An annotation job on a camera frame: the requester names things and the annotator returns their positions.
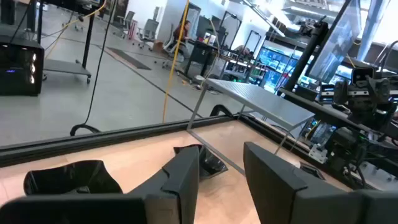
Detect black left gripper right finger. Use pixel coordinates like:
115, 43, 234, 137
243, 141, 398, 224

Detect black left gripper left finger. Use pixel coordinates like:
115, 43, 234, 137
0, 145, 201, 224

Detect black small square plate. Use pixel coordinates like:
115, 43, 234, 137
298, 161, 326, 181

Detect dark side table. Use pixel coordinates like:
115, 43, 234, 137
277, 87, 398, 139

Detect large flat monitor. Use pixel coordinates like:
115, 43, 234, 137
306, 0, 363, 84

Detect black monitor pole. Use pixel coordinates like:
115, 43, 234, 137
281, 21, 330, 94

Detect grey metal table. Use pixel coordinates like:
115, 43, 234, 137
185, 77, 316, 175

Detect rack with blue bins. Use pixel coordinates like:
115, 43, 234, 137
256, 46, 301, 93

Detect black wavy-edged square plate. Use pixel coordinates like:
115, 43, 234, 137
23, 159, 124, 196

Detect black desk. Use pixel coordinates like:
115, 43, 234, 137
184, 39, 220, 78

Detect dark floor mat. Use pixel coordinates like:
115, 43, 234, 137
104, 46, 152, 71

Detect white office chair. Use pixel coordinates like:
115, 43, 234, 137
161, 24, 184, 69

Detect person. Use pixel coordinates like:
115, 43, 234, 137
172, 19, 192, 60

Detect grey office chair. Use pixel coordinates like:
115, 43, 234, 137
136, 18, 160, 50
113, 11, 136, 40

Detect black rolling stand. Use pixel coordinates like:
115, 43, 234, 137
26, 0, 96, 85

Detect grey patterned panel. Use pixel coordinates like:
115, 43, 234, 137
185, 6, 201, 40

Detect black computer tower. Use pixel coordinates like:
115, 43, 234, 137
0, 35, 45, 96

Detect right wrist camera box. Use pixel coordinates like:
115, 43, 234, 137
352, 66, 376, 85

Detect grey metal mounting bracket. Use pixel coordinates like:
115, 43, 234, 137
307, 143, 329, 164

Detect black looped floor cable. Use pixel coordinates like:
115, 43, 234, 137
210, 104, 234, 118

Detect black hanging cable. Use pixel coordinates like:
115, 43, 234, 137
69, 0, 118, 137

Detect black rig frame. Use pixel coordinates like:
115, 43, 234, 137
244, 29, 262, 58
218, 11, 243, 52

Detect yellow hanging cable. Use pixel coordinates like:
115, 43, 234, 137
161, 0, 190, 124

